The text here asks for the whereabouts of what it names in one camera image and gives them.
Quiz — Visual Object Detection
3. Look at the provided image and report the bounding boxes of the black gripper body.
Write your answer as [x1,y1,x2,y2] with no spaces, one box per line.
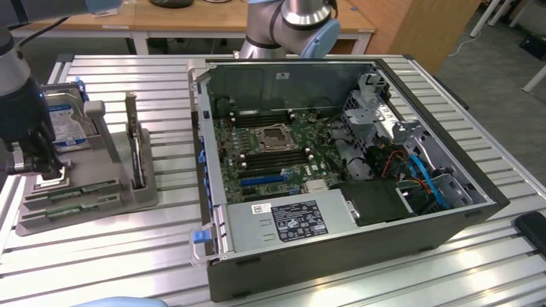
[0,75,58,146]

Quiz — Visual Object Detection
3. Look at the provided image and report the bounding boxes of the green RAM stick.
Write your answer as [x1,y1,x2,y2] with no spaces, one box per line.
[46,178,123,201]
[43,194,123,220]

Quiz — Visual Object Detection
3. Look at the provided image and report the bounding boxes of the black RAM slot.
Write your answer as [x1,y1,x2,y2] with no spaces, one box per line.
[234,119,297,128]
[242,151,312,162]
[231,109,293,116]
[233,116,294,123]
[241,148,309,158]
[233,113,294,120]
[242,155,313,165]
[243,158,314,169]

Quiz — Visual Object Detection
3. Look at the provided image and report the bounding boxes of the silver CPU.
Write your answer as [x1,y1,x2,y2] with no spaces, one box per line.
[35,166,73,191]

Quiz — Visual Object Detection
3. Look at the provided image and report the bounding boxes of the hard disk with blue label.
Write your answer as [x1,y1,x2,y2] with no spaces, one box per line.
[42,91,94,153]

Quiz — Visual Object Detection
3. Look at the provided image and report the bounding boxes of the grey parts rack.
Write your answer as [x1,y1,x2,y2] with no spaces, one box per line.
[15,82,162,238]

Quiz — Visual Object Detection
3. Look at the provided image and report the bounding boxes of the graphics card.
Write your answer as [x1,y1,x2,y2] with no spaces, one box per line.
[125,90,150,190]

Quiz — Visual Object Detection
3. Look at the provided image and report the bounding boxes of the light blue rounded object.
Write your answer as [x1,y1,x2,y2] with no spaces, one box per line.
[79,295,169,307]

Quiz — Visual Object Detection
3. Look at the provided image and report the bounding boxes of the black expansion slot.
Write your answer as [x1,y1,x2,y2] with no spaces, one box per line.
[238,167,284,180]

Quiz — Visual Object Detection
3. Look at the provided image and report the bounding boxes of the wooden desk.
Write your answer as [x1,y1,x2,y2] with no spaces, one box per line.
[11,0,380,57]

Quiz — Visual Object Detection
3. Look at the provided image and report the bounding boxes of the blue expansion slot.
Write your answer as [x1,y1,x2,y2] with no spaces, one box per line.
[239,173,293,189]

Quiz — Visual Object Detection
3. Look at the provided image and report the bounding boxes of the CPU socket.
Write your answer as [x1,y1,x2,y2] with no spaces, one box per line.
[252,123,300,154]

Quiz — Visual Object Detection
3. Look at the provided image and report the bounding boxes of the grey power supply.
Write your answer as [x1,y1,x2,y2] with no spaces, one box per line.
[225,188,358,254]

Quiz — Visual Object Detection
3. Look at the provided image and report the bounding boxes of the green motherboard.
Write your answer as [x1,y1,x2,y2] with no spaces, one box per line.
[211,107,349,205]

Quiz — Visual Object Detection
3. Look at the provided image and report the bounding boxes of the silver chipset heat sink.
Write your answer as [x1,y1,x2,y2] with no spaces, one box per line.
[305,178,333,193]

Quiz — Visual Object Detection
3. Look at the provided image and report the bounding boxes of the metal disk bay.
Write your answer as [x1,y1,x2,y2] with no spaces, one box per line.
[341,72,432,180]

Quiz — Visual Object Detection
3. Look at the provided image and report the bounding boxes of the black open PC case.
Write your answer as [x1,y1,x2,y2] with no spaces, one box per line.
[186,56,512,303]

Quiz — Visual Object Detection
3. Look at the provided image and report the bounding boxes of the wooden cabinet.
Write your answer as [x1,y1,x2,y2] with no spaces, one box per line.
[361,0,482,75]

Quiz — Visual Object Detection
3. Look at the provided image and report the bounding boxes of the black flat device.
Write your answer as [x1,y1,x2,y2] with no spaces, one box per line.
[513,213,546,255]

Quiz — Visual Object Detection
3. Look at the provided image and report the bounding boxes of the white table leg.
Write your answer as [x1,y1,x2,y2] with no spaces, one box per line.
[521,65,546,93]

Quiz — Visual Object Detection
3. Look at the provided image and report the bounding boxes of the black box on floor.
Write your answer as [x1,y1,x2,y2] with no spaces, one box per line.
[518,33,546,61]

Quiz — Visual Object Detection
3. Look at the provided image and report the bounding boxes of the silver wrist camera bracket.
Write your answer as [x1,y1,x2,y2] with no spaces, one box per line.
[6,141,35,175]

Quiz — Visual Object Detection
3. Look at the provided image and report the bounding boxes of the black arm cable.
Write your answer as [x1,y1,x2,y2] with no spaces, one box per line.
[15,16,73,49]

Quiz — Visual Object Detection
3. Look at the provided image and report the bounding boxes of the red wire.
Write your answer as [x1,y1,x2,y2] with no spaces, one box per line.
[381,150,430,186]

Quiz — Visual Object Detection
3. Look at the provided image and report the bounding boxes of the blue wire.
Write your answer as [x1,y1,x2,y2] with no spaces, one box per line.
[408,153,444,210]
[425,171,452,212]

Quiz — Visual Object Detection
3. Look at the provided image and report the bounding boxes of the white floor cable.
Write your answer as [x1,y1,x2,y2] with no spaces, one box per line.
[446,33,481,58]

